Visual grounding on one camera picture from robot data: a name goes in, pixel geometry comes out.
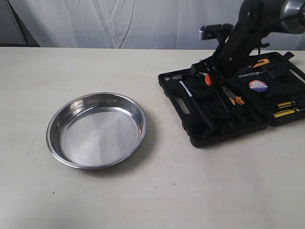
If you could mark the white backdrop curtain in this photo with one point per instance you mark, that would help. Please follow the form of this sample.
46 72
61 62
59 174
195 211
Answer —
124 24

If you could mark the orange utility knife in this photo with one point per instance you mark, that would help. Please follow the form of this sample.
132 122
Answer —
261 63

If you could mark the orange handled pliers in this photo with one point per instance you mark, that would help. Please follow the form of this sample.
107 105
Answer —
232 97

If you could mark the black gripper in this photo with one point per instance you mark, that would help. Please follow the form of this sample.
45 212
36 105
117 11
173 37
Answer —
230 56

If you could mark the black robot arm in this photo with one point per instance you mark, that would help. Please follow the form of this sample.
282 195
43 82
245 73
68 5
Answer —
256 20

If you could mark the black plastic tool case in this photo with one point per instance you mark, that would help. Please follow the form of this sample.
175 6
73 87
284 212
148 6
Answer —
285 83

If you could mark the round steel pan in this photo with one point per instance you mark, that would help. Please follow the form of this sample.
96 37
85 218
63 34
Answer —
96 131

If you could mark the small precision screwdriver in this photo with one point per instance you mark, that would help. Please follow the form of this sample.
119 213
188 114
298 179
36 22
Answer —
254 73

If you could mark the electrical tape roll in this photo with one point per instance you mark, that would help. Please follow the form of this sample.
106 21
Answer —
258 86

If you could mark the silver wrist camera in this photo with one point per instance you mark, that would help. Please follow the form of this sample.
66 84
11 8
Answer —
217 31

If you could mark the black claw hammer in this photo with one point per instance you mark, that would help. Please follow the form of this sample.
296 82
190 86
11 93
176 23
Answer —
201 111

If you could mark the yellow black screwdriver upper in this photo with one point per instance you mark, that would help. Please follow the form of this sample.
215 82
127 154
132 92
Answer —
289 104

